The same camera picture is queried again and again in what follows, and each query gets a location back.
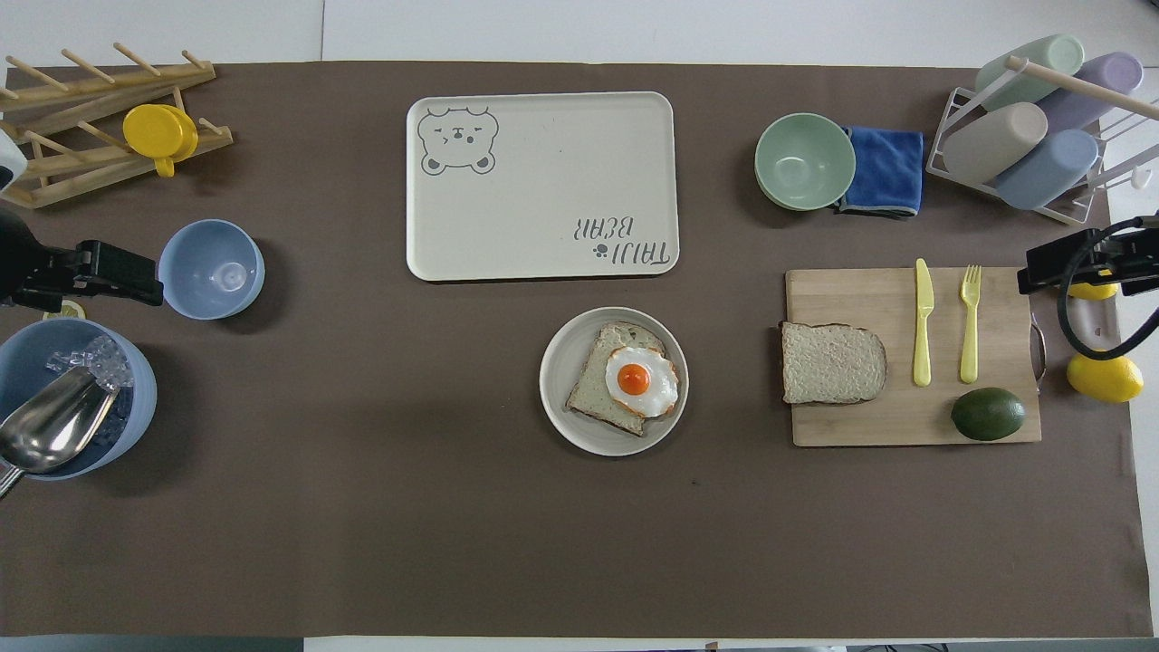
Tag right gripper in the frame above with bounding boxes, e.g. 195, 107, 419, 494
1097, 226, 1159, 297

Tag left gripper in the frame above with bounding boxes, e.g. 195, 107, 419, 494
0, 206, 84, 312

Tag grey round plate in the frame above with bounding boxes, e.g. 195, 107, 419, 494
539, 306, 690, 457

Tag yellow lemon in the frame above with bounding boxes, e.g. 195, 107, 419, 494
1068, 270, 1120, 302
1066, 350, 1145, 405

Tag clear ice cubes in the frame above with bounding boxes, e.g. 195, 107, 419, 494
45, 335, 134, 392

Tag blue tumbler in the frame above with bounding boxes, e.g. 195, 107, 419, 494
993, 128, 1101, 212

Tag metal scoop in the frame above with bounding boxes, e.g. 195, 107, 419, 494
0, 365, 118, 500

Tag wooden drying rack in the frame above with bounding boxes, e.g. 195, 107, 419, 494
0, 41, 235, 210

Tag purple tumbler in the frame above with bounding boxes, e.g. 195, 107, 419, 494
1036, 51, 1145, 133

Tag yellow plastic fork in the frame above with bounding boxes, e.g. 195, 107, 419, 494
959, 264, 984, 385

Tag blue ice bucket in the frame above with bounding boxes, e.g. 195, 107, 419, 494
0, 317, 158, 482

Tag beige tumbler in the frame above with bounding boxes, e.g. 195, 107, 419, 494
943, 101, 1050, 186

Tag yellow cup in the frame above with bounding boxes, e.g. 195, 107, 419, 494
122, 103, 199, 178

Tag light blue bowl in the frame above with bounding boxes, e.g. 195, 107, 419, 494
158, 219, 266, 321

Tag green avocado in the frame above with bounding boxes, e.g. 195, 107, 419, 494
950, 387, 1028, 443

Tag green tumbler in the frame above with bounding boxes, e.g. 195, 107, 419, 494
974, 33, 1086, 112

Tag yellow plastic knife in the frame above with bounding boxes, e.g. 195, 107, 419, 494
912, 257, 936, 389

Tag blue cloth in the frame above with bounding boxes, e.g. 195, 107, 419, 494
837, 125, 926, 220

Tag wooden cutting board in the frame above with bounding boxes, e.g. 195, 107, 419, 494
783, 265, 1049, 448

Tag plain bread slice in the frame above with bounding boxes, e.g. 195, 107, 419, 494
780, 321, 889, 407

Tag green bowl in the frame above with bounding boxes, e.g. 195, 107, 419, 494
753, 111, 857, 213

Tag fried egg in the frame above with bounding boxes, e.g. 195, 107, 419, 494
604, 346, 681, 419

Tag cream tray with bear print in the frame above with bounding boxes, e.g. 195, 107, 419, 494
405, 91, 681, 283

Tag bread slice under egg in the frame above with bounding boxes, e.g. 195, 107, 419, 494
565, 320, 669, 438

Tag black cable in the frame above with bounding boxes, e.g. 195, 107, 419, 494
1057, 215, 1159, 362

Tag white wire cup rack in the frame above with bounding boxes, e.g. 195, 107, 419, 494
924, 54, 1159, 228

